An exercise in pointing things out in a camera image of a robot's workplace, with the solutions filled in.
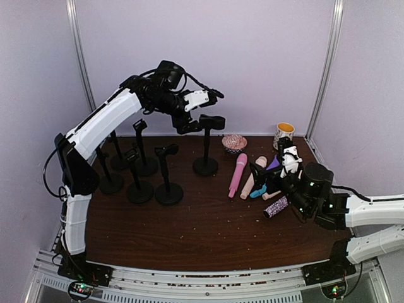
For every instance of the black pink-mic stand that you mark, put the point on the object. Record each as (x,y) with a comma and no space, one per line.
(168,193)

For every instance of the aluminium corner post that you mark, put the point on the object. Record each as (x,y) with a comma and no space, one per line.
(334,36)
(75,31)

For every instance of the beige pink microphone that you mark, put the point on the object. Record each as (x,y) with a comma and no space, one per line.
(267,196)

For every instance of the black glitter-mic stand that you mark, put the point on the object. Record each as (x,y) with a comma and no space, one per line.
(205,165)

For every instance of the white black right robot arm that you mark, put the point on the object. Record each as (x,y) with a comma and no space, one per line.
(309,188)

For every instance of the blue-head microphone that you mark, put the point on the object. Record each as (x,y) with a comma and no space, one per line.
(257,193)

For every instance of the aluminium right corner post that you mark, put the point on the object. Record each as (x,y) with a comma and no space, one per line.
(334,36)

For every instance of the black small-mic stand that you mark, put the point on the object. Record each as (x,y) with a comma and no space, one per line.
(138,192)

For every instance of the aluminium front rail base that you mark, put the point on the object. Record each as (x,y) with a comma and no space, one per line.
(281,284)

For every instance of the purple microphone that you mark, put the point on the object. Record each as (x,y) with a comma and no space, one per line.
(275,165)

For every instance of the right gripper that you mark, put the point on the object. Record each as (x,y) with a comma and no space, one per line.
(272,174)

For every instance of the patterned ceramic bowl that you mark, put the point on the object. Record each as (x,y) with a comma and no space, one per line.
(234,143)

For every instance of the pale pink small microphone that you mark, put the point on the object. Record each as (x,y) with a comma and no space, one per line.
(248,186)

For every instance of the aluminium left corner post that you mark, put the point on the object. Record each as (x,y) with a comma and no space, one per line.
(75,31)

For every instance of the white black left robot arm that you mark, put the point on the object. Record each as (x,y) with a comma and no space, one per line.
(168,89)

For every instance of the glitter silver-head microphone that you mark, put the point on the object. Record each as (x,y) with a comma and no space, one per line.
(275,208)

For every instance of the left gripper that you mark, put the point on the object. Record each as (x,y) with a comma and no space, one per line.
(187,127)

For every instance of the black blue-mic stand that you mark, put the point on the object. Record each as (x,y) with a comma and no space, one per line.
(145,166)

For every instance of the white floral mug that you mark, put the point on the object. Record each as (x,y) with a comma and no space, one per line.
(283,129)

